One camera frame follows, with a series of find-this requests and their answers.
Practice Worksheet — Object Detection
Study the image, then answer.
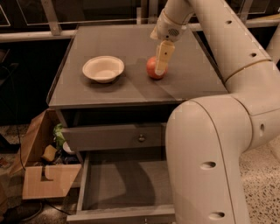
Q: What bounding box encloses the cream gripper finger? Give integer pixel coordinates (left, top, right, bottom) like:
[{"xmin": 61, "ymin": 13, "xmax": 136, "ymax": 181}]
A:
[{"xmin": 155, "ymin": 40, "xmax": 175, "ymax": 76}]

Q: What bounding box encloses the black cable on floor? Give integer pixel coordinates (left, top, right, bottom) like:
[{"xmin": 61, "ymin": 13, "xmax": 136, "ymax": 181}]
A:
[{"xmin": 0, "ymin": 62, "xmax": 27, "ymax": 172}]

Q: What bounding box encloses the grey open middle drawer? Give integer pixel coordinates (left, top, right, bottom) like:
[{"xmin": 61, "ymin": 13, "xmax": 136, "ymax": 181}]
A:
[{"xmin": 66, "ymin": 147, "xmax": 175, "ymax": 224}]

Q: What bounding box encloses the yellow sponge in box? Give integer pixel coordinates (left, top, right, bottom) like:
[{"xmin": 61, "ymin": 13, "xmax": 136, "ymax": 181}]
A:
[{"xmin": 41, "ymin": 145, "xmax": 57, "ymax": 162}]

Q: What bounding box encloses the white paper bowl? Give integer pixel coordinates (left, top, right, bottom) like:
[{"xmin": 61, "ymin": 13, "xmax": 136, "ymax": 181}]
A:
[{"xmin": 82, "ymin": 56, "xmax": 124, "ymax": 83}]

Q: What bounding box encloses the brown cardboard box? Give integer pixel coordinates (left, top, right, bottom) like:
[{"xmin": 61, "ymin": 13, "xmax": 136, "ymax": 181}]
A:
[{"xmin": 10, "ymin": 109, "xmax": 81, "ymax": 200}]

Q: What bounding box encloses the green item in box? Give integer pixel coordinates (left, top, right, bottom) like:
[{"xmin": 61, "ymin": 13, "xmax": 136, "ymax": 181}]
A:
[{"xmin": 53, "ymin": 123, "xmax": 65, "ymax": 150}]

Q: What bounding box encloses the grey top drawer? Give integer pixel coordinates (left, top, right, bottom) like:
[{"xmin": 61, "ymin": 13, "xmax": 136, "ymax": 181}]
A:
[{"xmin": 62, "ymin": 123, "xmax": 166, "ymax": 151}]

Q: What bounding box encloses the red apple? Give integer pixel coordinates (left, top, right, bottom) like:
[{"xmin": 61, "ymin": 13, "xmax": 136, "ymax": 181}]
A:
[{"xmin": 146, "ymin": 56, "xmax": 167, "ymax": 80}]

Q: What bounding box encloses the metal window railing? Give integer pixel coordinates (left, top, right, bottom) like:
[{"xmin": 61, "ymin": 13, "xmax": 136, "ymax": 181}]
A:
[{"xmin": 0, "ymin": 0, "xmax": 280, "ymax": 44}]

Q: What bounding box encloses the white slanted pole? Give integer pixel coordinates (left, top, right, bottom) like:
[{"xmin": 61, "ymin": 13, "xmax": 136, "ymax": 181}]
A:
[{"xmin": 266, "ymin": 24, "xmax": 280, "ymax": 64}]

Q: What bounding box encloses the round metal drawer knob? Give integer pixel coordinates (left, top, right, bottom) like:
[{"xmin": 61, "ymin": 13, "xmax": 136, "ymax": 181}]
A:
[{"xmin": 138, "ymin": 134, "xmax": 146, "ymax": 143}]

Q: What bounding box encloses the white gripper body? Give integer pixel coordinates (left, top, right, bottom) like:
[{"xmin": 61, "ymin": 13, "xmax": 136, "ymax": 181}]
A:
[{"xmin": 150, "ymin": 11, "xmax": 188, "ymax": 42}]

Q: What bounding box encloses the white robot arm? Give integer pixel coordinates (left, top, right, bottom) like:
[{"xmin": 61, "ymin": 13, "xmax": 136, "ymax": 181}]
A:
[{"xmin": 151, "ymin": 0, "xmax": 280, "ymax": 224}]

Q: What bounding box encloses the white cup in box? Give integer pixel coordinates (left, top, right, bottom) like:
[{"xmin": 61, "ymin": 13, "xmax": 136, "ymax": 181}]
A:
[{"xmin": 63, "ymin": 142, "xmax": 75, "ymax": 155}]

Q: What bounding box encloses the grey drawer cabinet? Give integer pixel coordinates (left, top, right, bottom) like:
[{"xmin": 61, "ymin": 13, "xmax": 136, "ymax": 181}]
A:
[{"xmin": 45, "ymin": 24, "xmax": 228, "ymax": 160}]

